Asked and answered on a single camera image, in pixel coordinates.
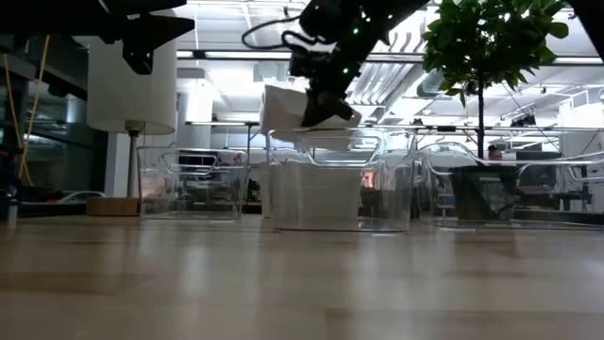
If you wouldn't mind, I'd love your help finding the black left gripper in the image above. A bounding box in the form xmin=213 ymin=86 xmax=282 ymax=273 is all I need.
xmin=120 ymin=12 xmax=196 ymax=76

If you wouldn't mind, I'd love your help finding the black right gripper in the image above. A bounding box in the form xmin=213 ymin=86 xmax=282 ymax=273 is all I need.
xmin=301 ymin=26 xmax=379 ymax=128

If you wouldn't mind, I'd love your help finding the clear plastic basket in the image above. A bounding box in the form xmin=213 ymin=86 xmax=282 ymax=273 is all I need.
xmin=136 ymin=144 xmax=250 ymax=222
xmin=266 ymin=126 xmax=418 ymax=233
xmin=413 ymin=141 xmax=604 ymax=231

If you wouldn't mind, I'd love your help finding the ceiling light strip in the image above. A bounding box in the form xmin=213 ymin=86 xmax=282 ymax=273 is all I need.
xmin=176 ymin=48 xmax=426 ymax=63

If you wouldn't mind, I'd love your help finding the white shade table lamp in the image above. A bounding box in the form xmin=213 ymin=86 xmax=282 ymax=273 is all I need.
xmin=86 ymin=8 xmax=178 ymax=217

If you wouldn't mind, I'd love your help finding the green potted plant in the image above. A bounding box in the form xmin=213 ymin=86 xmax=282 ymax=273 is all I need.
xmin=421 ymin=0 xmax=571 ymax=222

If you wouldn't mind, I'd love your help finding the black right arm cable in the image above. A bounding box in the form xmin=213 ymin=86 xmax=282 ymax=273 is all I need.
xmin=241 ymin=12 xmax=331 ymax=52

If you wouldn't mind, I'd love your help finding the yellow cable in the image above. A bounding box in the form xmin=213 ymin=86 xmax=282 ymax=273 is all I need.
xmin=17 ymin=35 xmax=51 ymax=183
xmin=2 ymin=52 xmax=34 ymax=188

